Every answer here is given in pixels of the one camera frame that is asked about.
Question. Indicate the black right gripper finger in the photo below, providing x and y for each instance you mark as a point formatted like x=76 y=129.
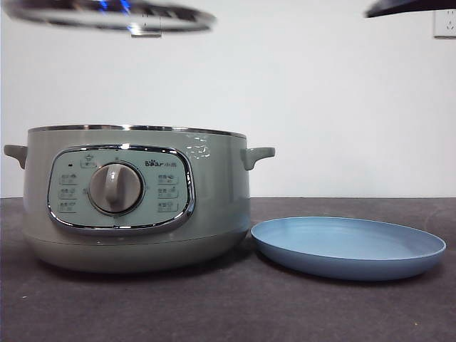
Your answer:
x=413 y=6

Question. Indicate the glass lid with grey-green knob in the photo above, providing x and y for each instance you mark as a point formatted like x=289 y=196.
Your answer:
x=71 y=16

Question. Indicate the light blue round plate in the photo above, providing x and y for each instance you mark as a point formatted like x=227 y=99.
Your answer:
x=342 y=246

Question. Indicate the grey-green electric steamer pot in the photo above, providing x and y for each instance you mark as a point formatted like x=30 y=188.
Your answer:
x=213 y=199

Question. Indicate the steel steamer inner pot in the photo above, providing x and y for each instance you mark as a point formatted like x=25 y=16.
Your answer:
x=142 y=128

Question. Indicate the grey steamer control dial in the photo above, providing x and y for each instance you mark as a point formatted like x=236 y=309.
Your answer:
x=115 y=189

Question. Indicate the white wall socket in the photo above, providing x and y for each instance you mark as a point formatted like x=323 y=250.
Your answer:
x=445 y=25
x=146 y=34

